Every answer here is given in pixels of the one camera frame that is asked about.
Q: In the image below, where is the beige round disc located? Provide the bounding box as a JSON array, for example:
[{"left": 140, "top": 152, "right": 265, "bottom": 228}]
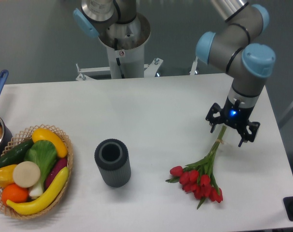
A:
[{"left": 13, "top": 161, "right": 41, "bottom": 188}]

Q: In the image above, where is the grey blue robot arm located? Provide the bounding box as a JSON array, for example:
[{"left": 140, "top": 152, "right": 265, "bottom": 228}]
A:
[{"left": 195, "top": 0, "right": 276, "bottom": 145}]

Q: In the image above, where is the orange fruit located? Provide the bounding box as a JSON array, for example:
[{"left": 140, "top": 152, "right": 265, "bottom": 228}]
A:
[{"left": 1, "top": 184, "right": 28, "bottom": 205}]

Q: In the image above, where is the yellow bell pepper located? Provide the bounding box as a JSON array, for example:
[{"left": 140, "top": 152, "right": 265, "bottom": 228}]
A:
[{"left": 0, "top": 164, "right": 17, "bottom": 188}]

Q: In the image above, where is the green bok choy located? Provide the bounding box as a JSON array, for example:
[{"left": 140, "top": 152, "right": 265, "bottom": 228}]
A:
[{"left": 24, "top": 140, "right": 57, "bottom": 199}]

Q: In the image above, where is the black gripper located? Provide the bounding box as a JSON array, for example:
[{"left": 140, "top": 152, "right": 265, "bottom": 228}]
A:
[{"left": 206, "top": 97, "right": 260, "bottom": 147}]

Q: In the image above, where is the dark grey ribbed vase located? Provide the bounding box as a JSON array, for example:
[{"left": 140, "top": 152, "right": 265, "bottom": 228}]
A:
[{"left": 94, "top": 139, "right": 131, "bottom": 188}]

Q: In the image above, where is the red tulip bouquet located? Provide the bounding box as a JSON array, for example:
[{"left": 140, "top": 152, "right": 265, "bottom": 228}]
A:
[{"left": 166, "top": 126, "right": 226, "bottom": 209}]

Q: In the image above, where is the yellow banana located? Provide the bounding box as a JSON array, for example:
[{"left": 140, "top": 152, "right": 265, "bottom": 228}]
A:
[{"left": 6, "top": 167, "right": 69, "bottom": 216}]

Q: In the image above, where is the purple sweet potato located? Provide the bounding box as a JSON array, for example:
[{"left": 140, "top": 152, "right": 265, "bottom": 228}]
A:
[{"left": 44, "top": 158, "right": 67, "bottom": 189}]

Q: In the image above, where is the woven wicker basket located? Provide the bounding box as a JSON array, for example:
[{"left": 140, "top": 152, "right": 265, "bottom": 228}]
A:
[{"left": 0, "top": 124, "right": 73, "bottom": 220}]

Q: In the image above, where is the green cucumber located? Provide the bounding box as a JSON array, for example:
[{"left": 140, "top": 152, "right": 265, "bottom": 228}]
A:
[{"left": 0, "top": 139, "right": 34, "bottom": 168}]

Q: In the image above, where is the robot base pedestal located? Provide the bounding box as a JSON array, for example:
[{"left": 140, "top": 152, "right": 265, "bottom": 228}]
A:
[{"left": 72, "top": 0, "right": 152, "bottom": 79}]

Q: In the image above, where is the white metal frame bracket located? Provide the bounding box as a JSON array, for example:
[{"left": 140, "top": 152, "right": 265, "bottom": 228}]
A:
[{"left": 75, "top": 57, "right": 199, "bottom": 81}]

